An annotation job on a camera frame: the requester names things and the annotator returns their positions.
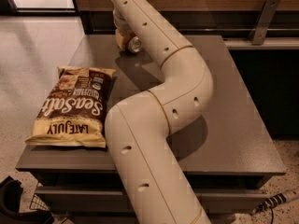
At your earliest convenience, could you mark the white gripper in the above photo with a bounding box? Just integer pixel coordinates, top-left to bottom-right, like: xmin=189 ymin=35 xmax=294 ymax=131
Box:
xmin=113 ymin=8 xmax=135 ymax=52

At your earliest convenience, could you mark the red coke can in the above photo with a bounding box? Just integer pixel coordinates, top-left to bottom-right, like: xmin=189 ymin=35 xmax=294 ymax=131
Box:
xmin=126 ymin=36 xmax=142 ymax=53

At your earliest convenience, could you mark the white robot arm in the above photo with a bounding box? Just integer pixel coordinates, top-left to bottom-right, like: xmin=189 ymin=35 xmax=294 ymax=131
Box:
xmin=105 ymin=0 xmax=213 ymax=224

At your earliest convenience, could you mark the Late July chips bag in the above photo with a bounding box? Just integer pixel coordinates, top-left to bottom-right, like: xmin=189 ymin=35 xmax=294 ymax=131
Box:
xmin=26 ymin=66 xmax=115 ymax=147

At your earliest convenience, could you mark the grey cabinet drawer front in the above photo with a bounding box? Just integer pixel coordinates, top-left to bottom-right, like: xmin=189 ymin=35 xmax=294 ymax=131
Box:
xmin=35 ymin=185 xmax=268 ymax=215

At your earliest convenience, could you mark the black object at floor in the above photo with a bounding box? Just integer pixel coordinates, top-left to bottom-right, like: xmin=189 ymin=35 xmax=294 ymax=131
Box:
xmin=0 ymin=176 xmax=54 ymax=224

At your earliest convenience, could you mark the right metal bracket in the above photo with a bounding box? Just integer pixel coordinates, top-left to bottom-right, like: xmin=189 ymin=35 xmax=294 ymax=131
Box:
xmin=249 ymin=0 xmax=281 ymax=46

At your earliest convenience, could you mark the wire basket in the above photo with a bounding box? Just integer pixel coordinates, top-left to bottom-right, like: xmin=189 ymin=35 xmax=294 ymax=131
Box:
xmin=29 ymin=194 xmax=50 ymax=211

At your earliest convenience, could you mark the striped cable on floor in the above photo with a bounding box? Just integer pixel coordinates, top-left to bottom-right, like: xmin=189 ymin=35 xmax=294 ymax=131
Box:
xmin=250 ymin=188 xmax=299 ymax=216

